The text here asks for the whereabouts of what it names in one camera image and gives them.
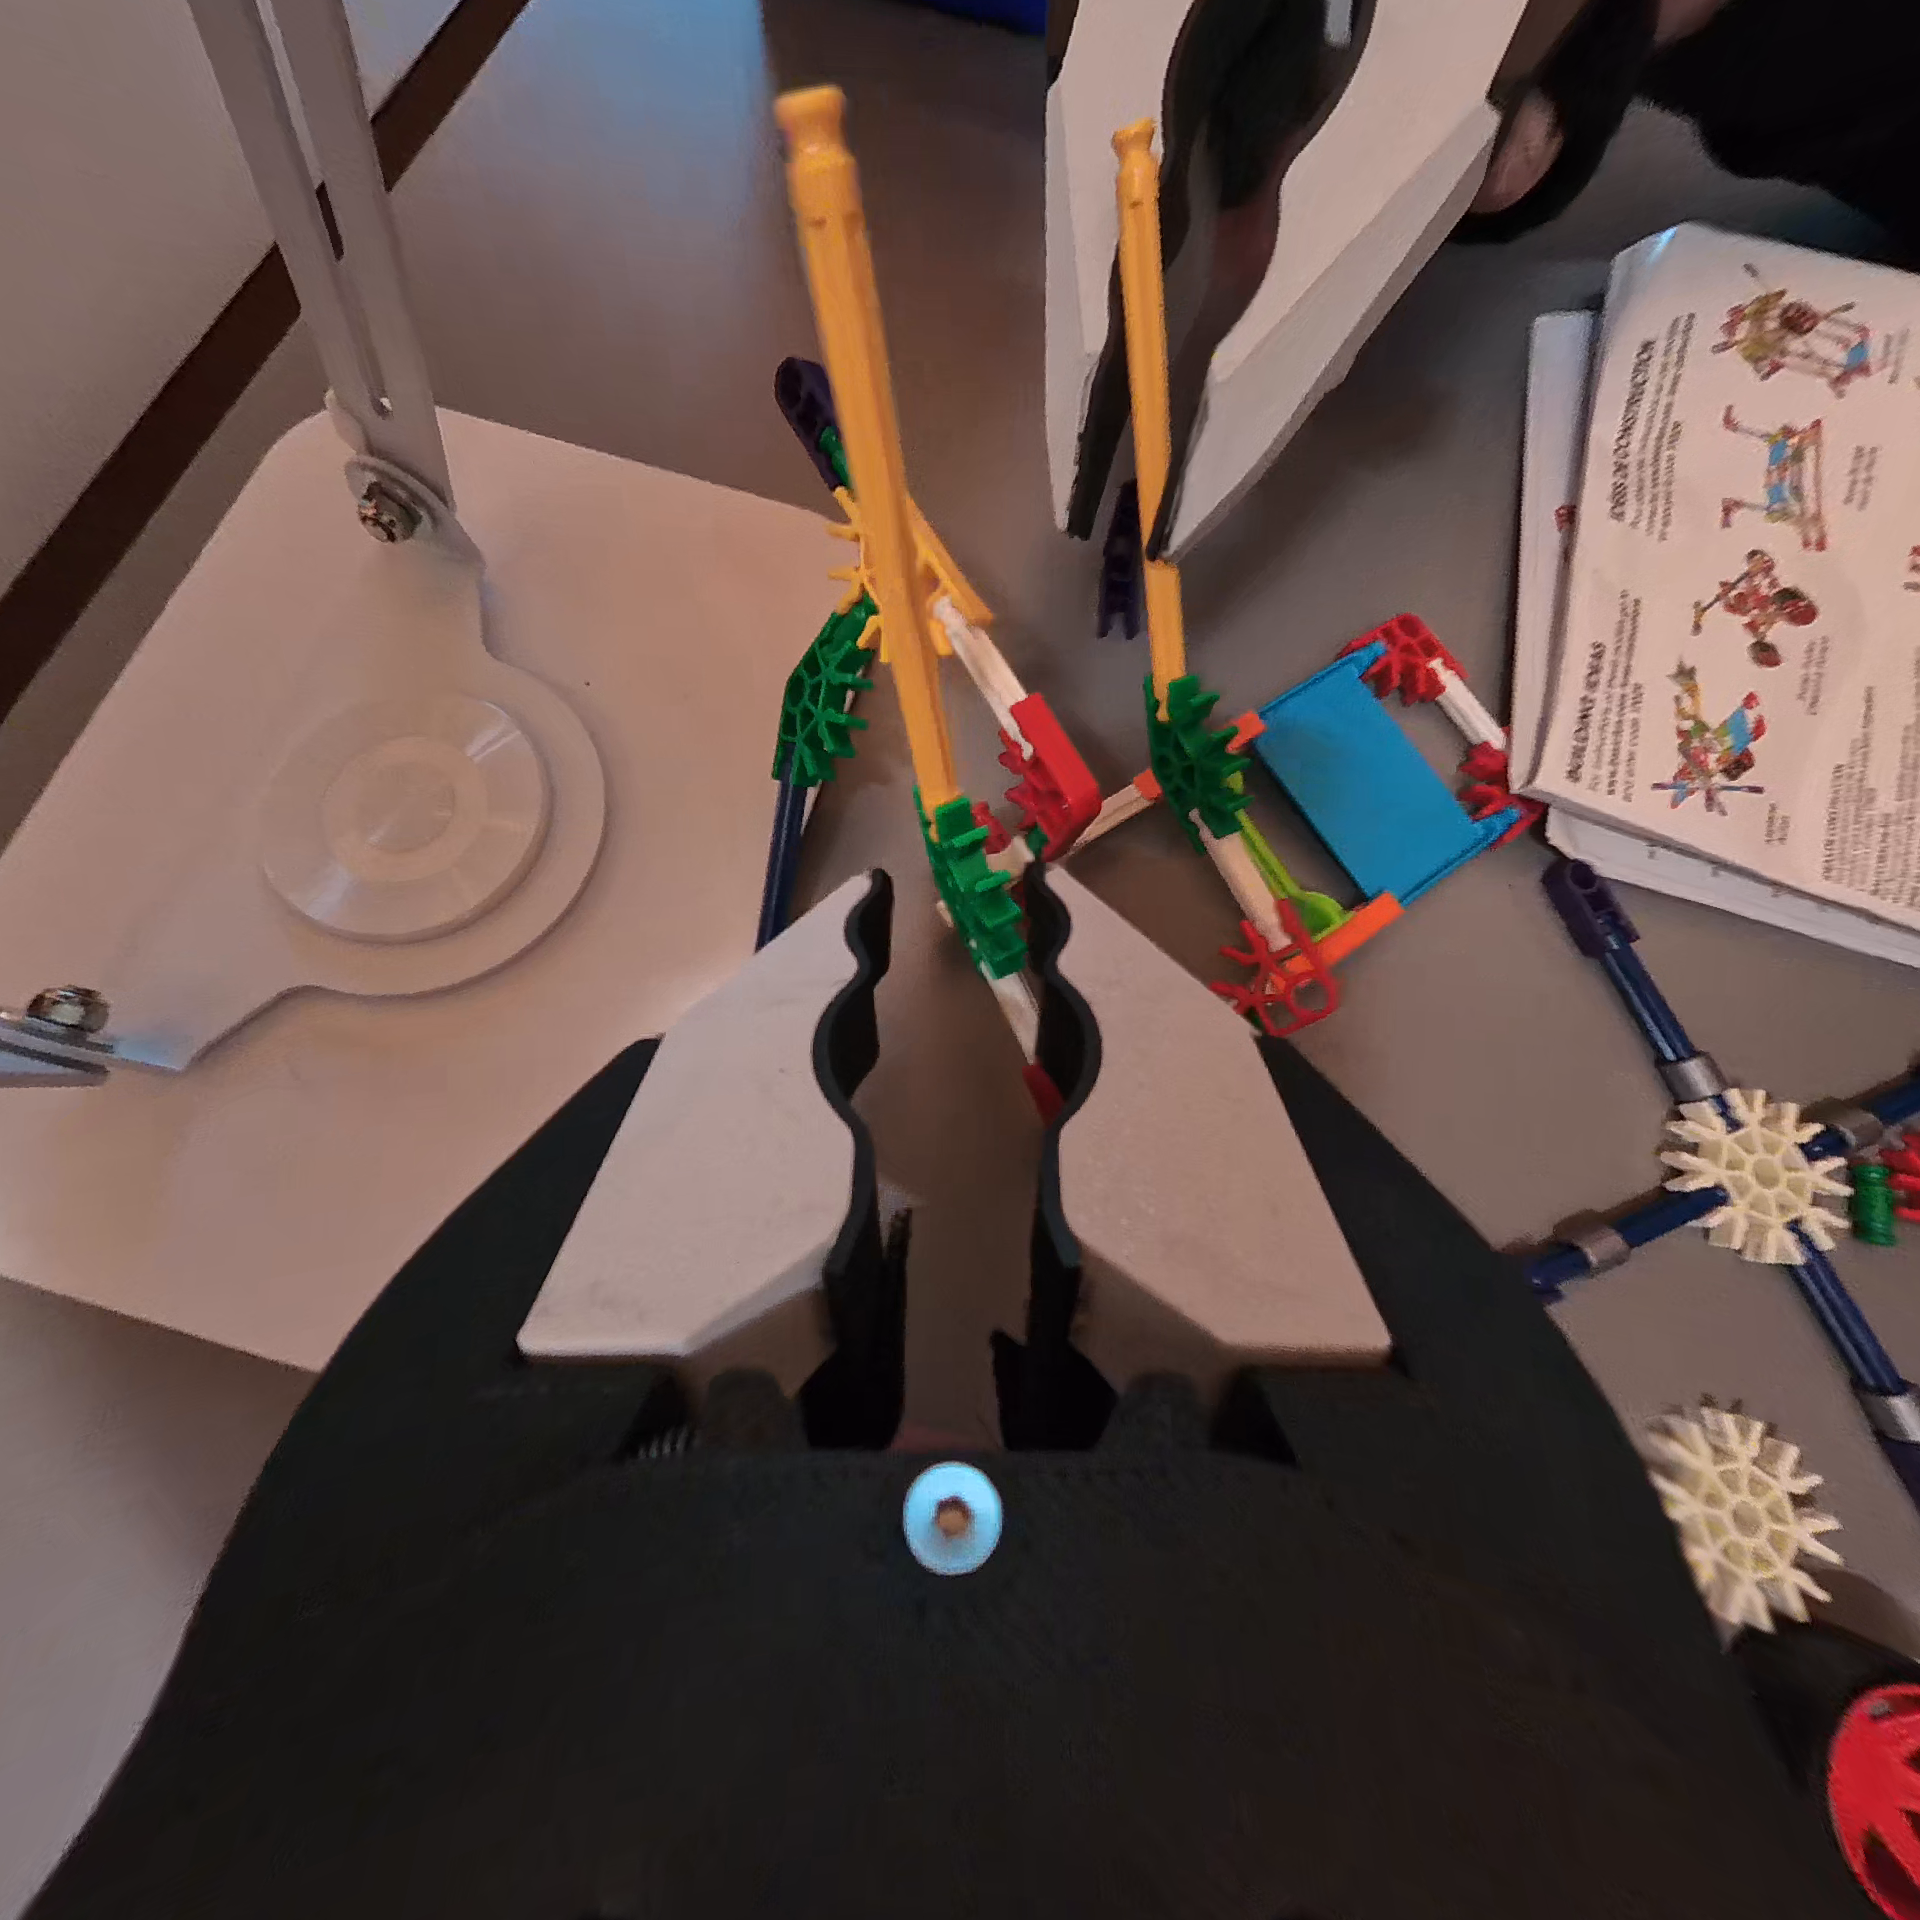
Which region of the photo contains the small purple toy connector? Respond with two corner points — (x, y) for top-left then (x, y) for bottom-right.
(1098, 475), (1154, 644)

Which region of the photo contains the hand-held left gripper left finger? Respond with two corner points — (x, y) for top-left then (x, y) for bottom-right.
(515, 865), (914, 1450)

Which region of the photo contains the white metal stand base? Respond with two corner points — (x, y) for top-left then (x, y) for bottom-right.
(0, 404), (862, 1373)

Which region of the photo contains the illustrated instruction booklet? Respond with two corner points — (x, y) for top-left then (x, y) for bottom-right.
(1507, 223), (1920, 967)

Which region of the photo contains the blue rod cross toy assembly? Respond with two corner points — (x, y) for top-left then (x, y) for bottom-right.
(1527, 864), (1920, 1450)

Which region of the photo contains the black toy wheel red hub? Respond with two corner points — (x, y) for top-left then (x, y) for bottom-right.
(1742, 1625), (1920, 1920)

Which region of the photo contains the person's right hand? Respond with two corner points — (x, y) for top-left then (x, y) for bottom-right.
(1477, 91), (1570, 214)

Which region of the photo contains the white snowflake toy connector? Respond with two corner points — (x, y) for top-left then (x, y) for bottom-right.
(1641, 1400), (1844, 1636)

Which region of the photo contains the colourful toy construction model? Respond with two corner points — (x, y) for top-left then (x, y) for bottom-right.
(753, 86), (1546, 1120)

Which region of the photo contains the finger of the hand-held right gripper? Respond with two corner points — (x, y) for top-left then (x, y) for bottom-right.
(1043, 0), (1203, 547)
(1144, 0), (1539, 570)

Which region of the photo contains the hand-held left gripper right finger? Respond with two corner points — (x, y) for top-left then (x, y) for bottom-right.
(994, 864), (1398, 1450)

